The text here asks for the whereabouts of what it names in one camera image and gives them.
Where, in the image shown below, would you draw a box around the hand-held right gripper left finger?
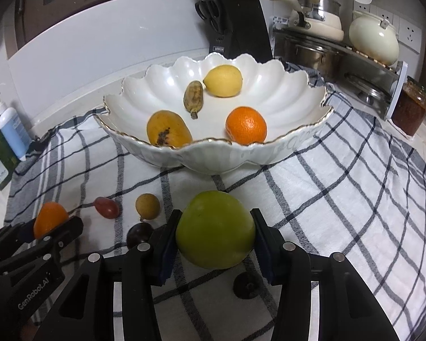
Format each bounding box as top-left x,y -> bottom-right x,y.
32,209 -> 183,341

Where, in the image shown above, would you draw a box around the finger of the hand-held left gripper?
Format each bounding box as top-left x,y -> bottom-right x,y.
0,216 -> 84,275
0,220 -> 36,256

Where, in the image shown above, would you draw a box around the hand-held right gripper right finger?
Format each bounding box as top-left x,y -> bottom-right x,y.
250,208 -> 400,341

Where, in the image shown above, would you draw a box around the orange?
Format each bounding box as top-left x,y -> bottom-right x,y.
33,202 -> 70,239
225,106 -> 268,145

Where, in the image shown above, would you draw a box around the green apple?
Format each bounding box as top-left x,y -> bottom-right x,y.
175,191 -> 257,270

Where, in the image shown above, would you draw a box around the spotted yellow mango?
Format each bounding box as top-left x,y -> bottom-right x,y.
147,110 -> 193,148

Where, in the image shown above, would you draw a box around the small brown banana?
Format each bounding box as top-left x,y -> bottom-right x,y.
183,80 -> 204,119

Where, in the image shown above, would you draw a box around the white scalloped bowl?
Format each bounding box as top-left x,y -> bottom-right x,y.
94,53 -> 334,175

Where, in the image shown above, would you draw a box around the yellow lemon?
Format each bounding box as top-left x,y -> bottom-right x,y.
202,65 -> 243,98

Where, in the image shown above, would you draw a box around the dark purple round fruit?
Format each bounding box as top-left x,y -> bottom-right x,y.
233,272 -> 264,299
127,222 -> 154,247

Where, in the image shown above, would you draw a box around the brown longan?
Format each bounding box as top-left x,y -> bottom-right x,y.
135,194 -> 160,221

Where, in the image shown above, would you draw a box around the red grape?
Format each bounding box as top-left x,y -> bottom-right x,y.
71,196 -> 121,219

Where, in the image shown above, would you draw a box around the grey checked cloth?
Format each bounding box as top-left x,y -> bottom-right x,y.
3,62 -> 426,341

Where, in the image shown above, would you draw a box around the blue white pump bottle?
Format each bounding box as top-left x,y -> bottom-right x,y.
0,92 -> 32,161

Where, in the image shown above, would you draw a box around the steel pot lid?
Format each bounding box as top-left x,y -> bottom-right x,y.
344,73 -> 391,105

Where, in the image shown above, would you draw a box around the large steel pot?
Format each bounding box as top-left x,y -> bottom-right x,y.
282,36 -> 345,80

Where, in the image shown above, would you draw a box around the glass jar of preserves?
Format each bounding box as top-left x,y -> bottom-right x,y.
391,76 -> 426,136

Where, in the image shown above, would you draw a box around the countertop shelf rack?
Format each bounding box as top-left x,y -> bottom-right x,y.
273,25 -> 409,120

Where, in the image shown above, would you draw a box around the black knife block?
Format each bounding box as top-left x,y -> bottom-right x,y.
209,0 -> 273,61

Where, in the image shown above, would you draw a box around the brown framed window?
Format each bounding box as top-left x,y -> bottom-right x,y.
3,0 -> 192,61

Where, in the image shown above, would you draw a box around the cream saucepan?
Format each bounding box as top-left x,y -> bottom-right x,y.
262,0 -> 345,41

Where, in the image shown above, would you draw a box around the black kitchen scissors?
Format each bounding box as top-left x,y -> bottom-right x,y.
195,0 -> 225,33

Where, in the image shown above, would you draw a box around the white casserole pot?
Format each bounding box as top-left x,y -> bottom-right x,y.
348,10 -> 400,63

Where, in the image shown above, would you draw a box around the square white wall outlet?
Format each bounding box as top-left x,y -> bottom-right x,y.
398,17 -> 423,53

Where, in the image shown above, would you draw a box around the wide white wall outlet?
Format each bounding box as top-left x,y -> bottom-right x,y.
353,2 -> 394,22

